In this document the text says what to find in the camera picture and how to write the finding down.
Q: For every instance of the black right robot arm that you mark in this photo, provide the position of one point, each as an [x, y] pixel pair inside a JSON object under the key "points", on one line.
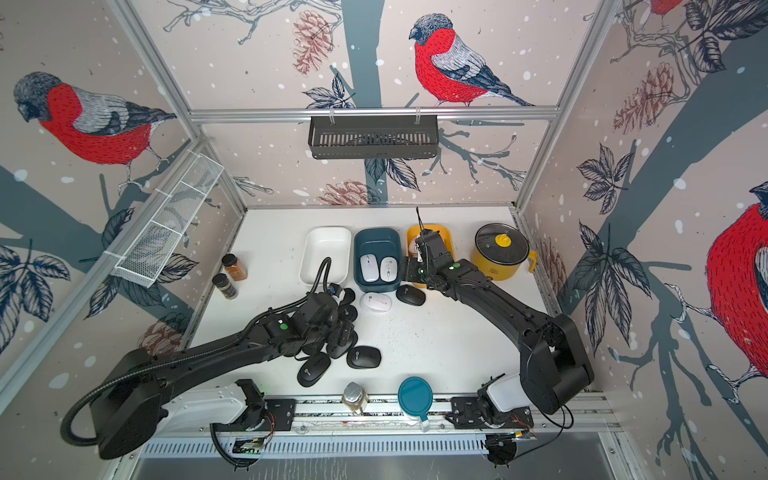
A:
{"points": [[554, 365]]}

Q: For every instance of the white mouse top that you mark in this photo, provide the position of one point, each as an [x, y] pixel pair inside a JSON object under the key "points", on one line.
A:
{"points": [[376, 302]]}

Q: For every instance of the white mouse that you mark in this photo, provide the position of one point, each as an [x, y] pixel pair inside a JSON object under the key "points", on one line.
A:
{"points": [[389, 269], [369, 268], [376, 302]]}

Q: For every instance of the black mouse top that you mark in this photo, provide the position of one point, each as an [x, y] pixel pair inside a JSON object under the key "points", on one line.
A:
{"points": [[348, 297]]}

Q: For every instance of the teal round lid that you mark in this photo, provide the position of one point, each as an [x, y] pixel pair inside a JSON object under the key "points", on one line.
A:
{"points": [[415, 398]]}

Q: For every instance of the white storage box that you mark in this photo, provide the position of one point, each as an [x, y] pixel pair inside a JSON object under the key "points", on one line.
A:
{"points": [[332, 242]]}

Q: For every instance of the black mouse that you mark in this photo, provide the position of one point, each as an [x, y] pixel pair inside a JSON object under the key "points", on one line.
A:
{"points": [[313, 369], [364, 357], [348, 297], [347, 313], [313, 348], [410, 295], [340, 341]]}

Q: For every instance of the white wire mesh shelf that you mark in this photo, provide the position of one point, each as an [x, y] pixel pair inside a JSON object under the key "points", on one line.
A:
{"points": [[149, 253]]}

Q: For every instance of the brown spice jar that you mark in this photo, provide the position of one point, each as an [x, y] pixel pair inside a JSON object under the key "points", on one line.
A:
{"points": [[234, 267]]}

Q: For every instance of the small glass bottle metal cap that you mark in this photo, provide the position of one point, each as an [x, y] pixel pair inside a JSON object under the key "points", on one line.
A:
{"points": [[355, 398]]}

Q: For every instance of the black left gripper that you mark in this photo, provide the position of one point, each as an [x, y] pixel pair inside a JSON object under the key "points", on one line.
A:
{"points": [[340, 335]]}

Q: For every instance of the teal storage box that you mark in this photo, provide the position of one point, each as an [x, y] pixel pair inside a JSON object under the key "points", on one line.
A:
{"points": [[382, 242]]}

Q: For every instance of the black hanging wire basket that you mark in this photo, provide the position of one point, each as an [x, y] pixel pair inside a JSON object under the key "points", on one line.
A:
{"points": [[374, 137]]}

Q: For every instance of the yellow electric cooking pot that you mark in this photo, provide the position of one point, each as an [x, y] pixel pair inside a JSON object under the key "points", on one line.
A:
{"points": [[498, 272]]}

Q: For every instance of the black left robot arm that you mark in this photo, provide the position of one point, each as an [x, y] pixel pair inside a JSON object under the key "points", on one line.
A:
{"points": [[127, 411]]}

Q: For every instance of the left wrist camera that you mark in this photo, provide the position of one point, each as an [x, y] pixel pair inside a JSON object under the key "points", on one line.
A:
{"points": [[334, 289]]}

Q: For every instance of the aluminium mounting rail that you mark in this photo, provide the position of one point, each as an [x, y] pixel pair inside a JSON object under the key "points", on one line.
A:
{"points": [[324, 427]]}

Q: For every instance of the yellow storage box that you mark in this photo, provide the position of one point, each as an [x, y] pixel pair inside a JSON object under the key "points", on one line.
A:
{"points": [[414, 232]]}

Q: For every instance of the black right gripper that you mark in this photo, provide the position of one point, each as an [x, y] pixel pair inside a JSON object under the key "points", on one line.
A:
{"points": [[410, 268]]}

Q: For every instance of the dark spice jar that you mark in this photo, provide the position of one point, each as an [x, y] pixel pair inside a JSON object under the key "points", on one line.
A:
{"points": [[225, 286]]}

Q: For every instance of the glass pot lid yellow knob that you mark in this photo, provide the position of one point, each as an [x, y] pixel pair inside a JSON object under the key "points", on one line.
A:
{"points": [[502, 244]]}

